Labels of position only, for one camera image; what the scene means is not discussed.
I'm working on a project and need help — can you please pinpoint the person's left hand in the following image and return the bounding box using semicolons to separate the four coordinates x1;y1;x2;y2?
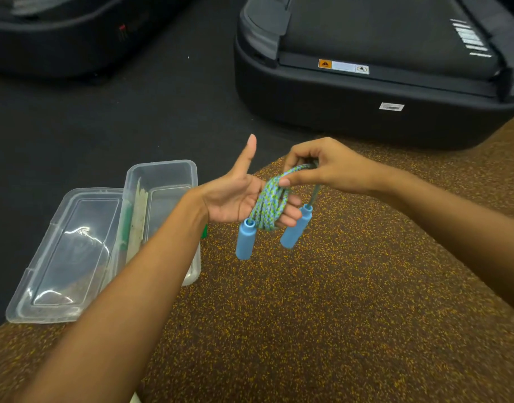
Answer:
194;134;303;228

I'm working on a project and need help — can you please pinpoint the person's right hand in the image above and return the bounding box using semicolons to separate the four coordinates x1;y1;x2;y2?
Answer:
278;137;386;197

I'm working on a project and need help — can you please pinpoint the blue-handled green jump rope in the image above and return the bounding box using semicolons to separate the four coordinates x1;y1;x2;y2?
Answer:
234;162;321;261

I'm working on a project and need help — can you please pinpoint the clear plastic box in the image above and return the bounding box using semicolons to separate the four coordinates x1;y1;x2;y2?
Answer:
112;160;209;287

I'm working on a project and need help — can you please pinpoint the clear plastic lid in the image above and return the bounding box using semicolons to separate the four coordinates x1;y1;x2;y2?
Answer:
6;187;124;325

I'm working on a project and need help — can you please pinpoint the person's left forearm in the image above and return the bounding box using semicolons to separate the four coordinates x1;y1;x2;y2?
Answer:
21;190;212;403

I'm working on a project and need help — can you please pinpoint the person's right forearm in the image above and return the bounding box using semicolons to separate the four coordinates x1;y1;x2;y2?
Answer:
372;165;514;320

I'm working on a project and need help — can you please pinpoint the black treadmill with warning sticker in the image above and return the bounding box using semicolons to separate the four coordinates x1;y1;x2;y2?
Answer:
233;0;514;151

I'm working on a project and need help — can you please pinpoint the beige paper strip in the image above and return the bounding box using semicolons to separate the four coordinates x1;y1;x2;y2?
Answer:
125;178;149;265

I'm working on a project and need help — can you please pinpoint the black treadmill with red mark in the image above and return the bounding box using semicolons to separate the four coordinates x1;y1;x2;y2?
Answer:
0;0;199;78

